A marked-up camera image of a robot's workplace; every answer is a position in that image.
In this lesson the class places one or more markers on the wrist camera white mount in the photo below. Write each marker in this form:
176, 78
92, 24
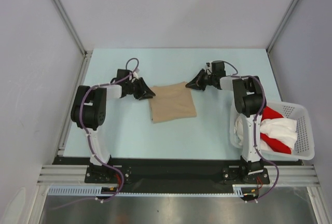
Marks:
134, 76
208, 66

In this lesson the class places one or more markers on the translucent plastic basket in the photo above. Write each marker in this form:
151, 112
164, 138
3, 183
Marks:
304, 146

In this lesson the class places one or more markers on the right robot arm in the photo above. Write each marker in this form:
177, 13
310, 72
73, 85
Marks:
249, 101

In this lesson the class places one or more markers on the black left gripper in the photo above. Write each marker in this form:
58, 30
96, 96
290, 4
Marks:
144, 92

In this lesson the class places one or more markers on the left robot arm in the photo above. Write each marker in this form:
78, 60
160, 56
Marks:
89, 113

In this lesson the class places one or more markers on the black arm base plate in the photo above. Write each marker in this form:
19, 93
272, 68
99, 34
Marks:
133, 170

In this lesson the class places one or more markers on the slotted cable duct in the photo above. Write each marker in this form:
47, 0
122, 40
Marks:
99, 191

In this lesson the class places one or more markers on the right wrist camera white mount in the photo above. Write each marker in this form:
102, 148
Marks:
208, 66

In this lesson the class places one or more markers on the aluminium front rail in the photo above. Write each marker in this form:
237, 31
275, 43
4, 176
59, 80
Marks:
289, 176

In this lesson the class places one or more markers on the left aluminium frame post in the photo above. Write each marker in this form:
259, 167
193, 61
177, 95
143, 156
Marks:
70, 28

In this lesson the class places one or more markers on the beige t shirt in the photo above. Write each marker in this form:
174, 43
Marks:
171, 102

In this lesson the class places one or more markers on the red t shirt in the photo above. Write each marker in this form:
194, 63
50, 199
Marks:
275, 144

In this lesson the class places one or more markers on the white t shirt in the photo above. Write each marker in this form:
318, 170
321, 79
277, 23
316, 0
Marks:
281, 129

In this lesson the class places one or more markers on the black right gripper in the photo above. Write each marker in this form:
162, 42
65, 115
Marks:
197, 82

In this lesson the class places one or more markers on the right aluminium frame post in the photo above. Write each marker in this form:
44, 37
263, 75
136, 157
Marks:
279, 30

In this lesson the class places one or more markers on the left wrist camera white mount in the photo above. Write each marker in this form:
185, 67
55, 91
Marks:
134, 76

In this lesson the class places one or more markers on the aluminium frame post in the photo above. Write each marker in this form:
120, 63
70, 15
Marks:
70, 28
279, 30

